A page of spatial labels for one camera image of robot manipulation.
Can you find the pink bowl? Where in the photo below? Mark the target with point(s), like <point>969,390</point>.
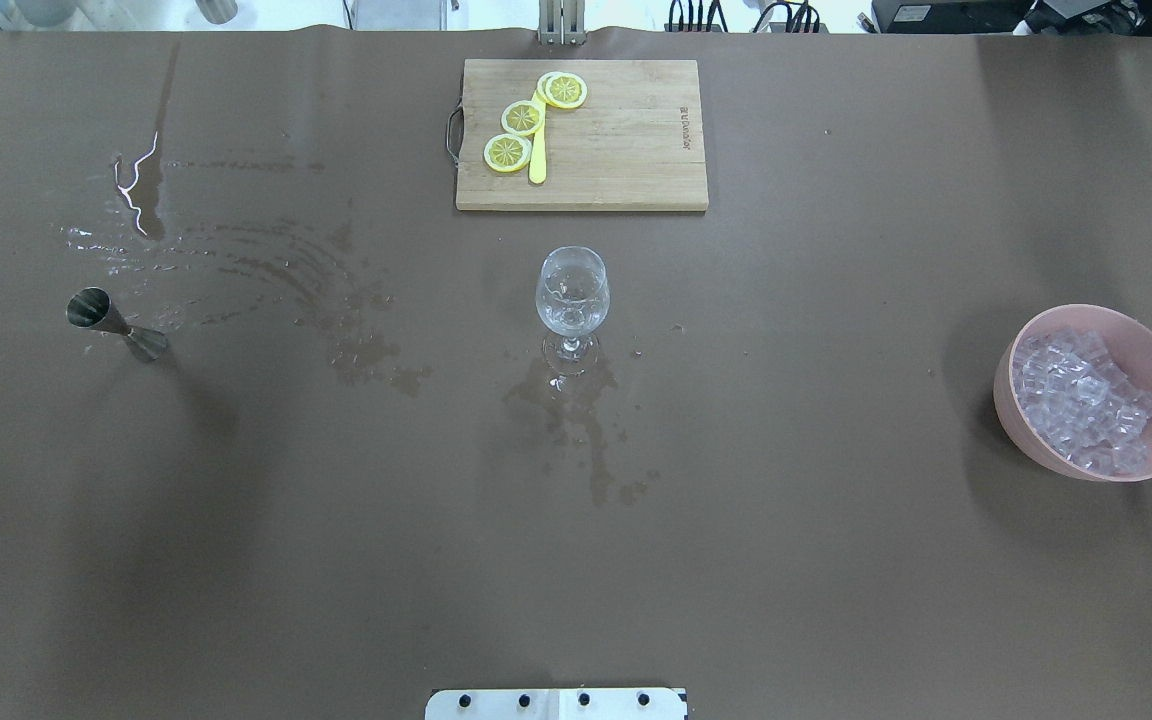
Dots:
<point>1129,343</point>

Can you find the yellow plastic knife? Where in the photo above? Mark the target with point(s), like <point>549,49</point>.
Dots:
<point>537,170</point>

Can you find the lemon slice near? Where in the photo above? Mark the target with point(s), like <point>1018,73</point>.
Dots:
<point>507,153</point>

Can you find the clear wine glass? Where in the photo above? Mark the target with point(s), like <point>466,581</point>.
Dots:
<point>572,297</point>

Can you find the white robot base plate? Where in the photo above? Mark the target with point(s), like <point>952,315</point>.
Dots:
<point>559,703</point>

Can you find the lemon slice middle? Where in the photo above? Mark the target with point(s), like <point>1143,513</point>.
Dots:
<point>523,118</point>

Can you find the aluminium frame post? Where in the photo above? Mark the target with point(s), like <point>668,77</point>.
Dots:
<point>562,23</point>

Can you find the lemon slice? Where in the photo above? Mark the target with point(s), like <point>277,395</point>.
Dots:
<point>563,90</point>
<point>523,118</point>
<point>507,153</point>

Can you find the pile of ice cubes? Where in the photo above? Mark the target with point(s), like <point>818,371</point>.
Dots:
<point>1081,403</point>

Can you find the steel jigger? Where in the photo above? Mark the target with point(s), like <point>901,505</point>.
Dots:
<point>92,308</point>

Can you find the wooden cutting board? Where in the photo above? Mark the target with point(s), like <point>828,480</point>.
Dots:
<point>636,144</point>

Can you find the lemon slice far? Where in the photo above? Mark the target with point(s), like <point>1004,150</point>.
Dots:
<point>563,90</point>

